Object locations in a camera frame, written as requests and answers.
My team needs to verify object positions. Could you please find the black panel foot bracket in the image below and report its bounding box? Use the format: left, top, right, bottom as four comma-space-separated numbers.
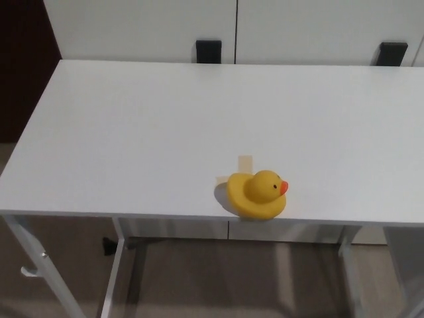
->
376, 41, 408, 67
195, 39, 222, 64

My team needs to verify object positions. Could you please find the white desk leg hook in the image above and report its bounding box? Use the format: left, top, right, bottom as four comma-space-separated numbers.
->
20, 264, 40, 278

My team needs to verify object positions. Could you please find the yellow rubber duck toy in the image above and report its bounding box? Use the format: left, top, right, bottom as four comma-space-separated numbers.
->
226, 170, 290, 220

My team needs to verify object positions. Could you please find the white metal desk leg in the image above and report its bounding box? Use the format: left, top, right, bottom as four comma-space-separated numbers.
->
101, 217, 130, 318
5, 215, 85, 318
339, 227, 365, 318

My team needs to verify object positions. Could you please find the small black floor foot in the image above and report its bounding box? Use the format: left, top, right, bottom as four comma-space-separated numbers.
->
101, 237, 117, 256

